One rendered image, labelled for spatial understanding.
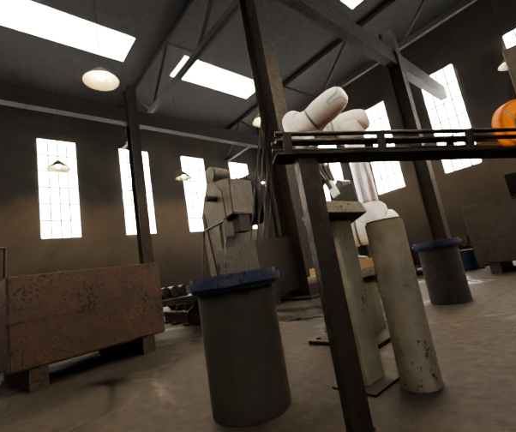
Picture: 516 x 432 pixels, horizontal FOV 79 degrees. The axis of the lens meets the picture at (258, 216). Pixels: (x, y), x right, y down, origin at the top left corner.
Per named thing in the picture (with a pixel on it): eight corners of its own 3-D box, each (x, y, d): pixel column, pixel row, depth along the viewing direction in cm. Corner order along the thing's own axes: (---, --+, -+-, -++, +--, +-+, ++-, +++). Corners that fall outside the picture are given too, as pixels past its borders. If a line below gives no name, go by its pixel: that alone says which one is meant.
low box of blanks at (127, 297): (124, 344, 276) (117, 269, 287) (169, 346, 229) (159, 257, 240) (-15, 384, 207) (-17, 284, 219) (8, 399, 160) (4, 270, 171)
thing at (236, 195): (201, 303, 650) (184, 172, 699) (245, 292, 738) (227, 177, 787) (249, 298, 553) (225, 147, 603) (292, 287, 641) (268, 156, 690)
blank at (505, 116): (543, 158, 87) (531, 162, 90) (558, 114, 90) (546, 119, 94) (493, 131, 87) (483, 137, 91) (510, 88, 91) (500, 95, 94)
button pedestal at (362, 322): (408, 373, 108) (367, 199, 118) (371, 401, 92) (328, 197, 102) (366, 368, 119) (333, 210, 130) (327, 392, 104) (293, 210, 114)
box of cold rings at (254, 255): (287, 293, 521) (279, 241, 536) (332, 290, 450) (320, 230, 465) (225, 309, 443) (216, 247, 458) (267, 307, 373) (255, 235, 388)
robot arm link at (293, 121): (288, 145, 133) (313, 123, 128) (273, 119, 140) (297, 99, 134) (300, 153, 142) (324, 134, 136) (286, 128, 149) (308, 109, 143)
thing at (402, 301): (450, 381, 96) (408, 215, 105) (435, 396, 88) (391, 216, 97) (411, 375, 105) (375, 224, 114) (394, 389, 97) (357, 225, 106)
